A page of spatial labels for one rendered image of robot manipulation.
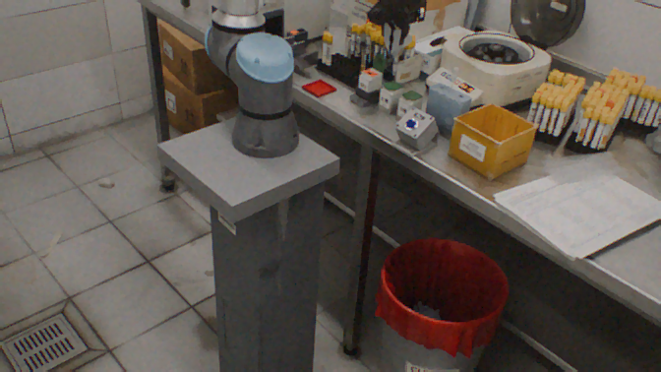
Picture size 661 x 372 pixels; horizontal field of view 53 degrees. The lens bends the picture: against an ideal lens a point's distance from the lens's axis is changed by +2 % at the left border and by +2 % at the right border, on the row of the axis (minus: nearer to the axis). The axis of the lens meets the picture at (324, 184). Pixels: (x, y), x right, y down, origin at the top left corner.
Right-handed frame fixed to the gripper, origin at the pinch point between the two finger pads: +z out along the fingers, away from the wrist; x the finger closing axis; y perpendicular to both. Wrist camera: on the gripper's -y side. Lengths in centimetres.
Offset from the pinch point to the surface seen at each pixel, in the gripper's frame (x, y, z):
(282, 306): -17, -47, 51
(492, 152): -42.9, -9.9, 4.2
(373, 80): -2.0, -7.6, 4.6
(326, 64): 18.8, -6.2, 8.8
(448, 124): -24.3, -2.6, 8.7
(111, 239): 87, -52, 99
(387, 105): -8.1, -7.8, 9.3
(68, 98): 169, -33, 79
